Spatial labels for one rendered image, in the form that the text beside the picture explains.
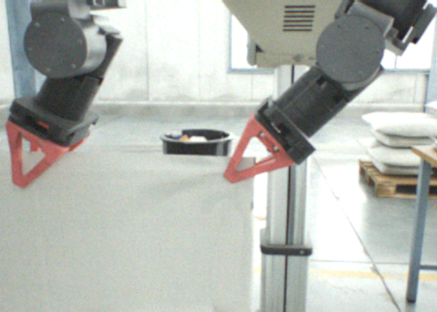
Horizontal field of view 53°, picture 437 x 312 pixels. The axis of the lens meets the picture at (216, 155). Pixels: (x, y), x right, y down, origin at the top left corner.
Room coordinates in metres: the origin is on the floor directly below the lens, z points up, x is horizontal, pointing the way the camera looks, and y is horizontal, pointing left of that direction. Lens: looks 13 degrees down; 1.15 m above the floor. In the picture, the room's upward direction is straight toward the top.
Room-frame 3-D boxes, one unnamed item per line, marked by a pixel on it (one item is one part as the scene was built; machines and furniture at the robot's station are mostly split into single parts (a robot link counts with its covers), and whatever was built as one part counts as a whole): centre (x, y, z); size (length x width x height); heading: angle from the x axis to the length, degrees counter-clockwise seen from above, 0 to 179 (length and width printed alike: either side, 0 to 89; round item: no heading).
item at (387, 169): (3.86, -1.63, 0.20); 0.66 x 0.42 x 0.13; 172
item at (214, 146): (2.79, 0.13, 0.32); 0.51 x 0.48 x 0.65; 175
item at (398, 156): (3.60, -1.64, 0.33); 0.66 x 0.43 x 0.13; 85
